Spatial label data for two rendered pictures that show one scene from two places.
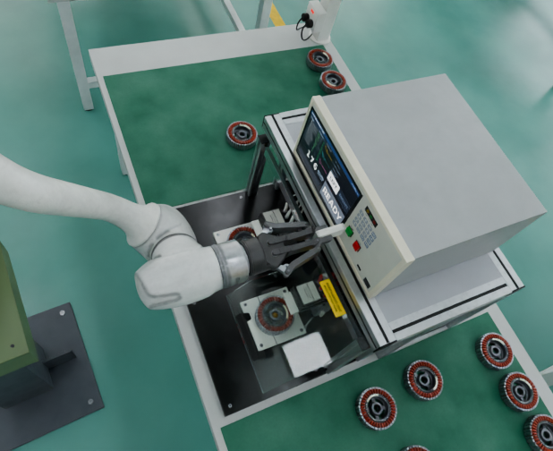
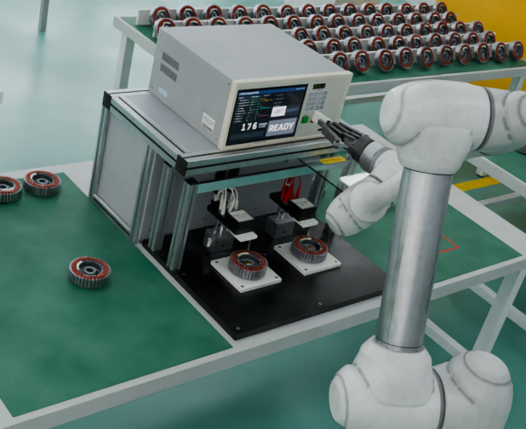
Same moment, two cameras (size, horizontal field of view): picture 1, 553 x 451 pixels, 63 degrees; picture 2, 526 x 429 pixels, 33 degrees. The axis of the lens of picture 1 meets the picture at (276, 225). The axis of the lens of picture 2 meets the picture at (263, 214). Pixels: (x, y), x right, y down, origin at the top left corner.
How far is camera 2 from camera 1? 2.40 m
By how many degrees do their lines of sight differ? 67
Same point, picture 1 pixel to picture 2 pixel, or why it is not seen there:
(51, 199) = not seen: hidden behind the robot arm
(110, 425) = not seen: outside the picture
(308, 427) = (377, 248)
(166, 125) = (92, 341)
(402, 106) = (215, 51)
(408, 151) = (260, 57)
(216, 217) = (219, 290)
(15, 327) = not seen: hidden behind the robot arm
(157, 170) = (170, 344)
